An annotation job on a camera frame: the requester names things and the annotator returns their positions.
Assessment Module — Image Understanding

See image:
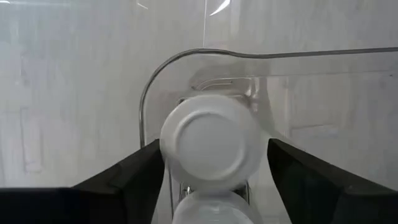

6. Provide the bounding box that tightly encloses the white-lid glass spice jar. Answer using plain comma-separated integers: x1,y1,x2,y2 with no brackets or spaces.
172,180,256,224
159,94,266,191

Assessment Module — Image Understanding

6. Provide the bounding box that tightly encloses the clear plastic bin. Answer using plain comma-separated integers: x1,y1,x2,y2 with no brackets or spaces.
139,47,398,224

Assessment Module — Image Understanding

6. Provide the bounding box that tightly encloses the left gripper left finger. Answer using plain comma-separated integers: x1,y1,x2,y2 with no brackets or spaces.
0,138,166,224

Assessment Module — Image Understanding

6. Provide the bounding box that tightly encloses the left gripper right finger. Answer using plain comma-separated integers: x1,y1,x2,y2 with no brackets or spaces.
267,138,398,224

